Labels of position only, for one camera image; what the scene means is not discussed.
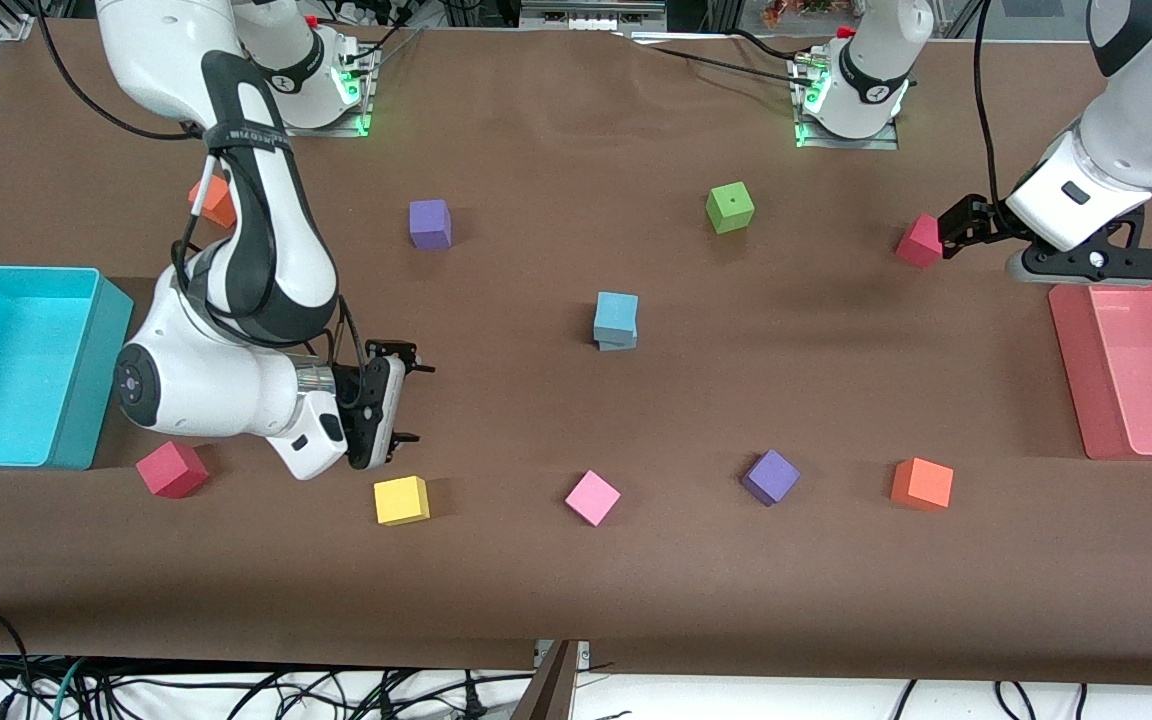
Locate red foam cube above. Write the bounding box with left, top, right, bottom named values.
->
left=895, top=213, right=947, bottom=269
left=135, top=440, right=209, bottom=499

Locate yellow foam cube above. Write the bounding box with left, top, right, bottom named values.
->
left=374, top=476, right=431, bottom=526

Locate purple foam cube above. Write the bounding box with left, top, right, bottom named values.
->
left=409, top=199, right=453, bottom=251
left=741, top=449, right=801, bottom=507

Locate brown table cover sheet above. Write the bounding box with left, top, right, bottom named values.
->
left=0, top=15, right=1152, bottom=689

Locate pink foam cube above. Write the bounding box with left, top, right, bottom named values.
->
left=565, top=470, right=622, bottom=527

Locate pink plastic bin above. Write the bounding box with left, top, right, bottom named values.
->
left=1048, top=262, right=1152, bottom=462

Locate green foam cube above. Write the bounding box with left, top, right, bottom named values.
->
left=706, top=181, right=755, bottom=235

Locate orange foam cube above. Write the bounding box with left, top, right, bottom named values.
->
left=890, top=458, right=955, bottom=512
left=188, top=175, right=237, bottom=229

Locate dark mounting bar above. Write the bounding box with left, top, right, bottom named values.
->
left=511, top=640, right=579, bottom=720

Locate cyan plastic bin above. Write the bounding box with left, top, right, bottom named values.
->
left=0, top=265, right=134, bottom=471

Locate grey device box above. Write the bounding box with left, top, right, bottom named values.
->
left=521, top=0, right=667, bottom=29

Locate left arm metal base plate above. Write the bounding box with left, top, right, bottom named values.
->
left=791, top=55, right=900, bottom=151

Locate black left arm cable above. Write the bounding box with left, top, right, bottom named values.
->
left=972, top=0, right=1003, bottom=211

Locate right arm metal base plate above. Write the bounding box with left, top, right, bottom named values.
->
left=281, top=45, right=374, bottom=138

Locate silver metal bracket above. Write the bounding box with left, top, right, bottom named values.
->
left=534, top=640, right=593, bottom=669

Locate teal cable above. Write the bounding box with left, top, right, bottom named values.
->
left=48, top=655, right=89, bottom=720

